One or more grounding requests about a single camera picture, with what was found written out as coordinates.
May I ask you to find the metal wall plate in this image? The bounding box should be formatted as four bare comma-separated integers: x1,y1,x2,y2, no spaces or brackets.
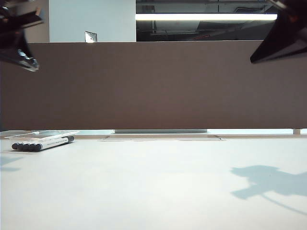
84,31,98,43

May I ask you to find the clear plastic packaging box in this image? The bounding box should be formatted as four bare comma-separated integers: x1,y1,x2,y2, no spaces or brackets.
3,130,80,153

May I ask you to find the brown desk partition panel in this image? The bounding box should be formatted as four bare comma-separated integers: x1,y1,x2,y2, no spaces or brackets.
0,42,305,130

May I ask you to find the white ceiling light strip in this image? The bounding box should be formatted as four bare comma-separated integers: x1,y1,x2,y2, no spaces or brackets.
135,13,278,21

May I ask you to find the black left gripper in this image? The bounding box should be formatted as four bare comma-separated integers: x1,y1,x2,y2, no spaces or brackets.
0,4,45,72

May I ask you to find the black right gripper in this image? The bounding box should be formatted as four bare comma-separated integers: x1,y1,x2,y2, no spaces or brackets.
250,0,307,63

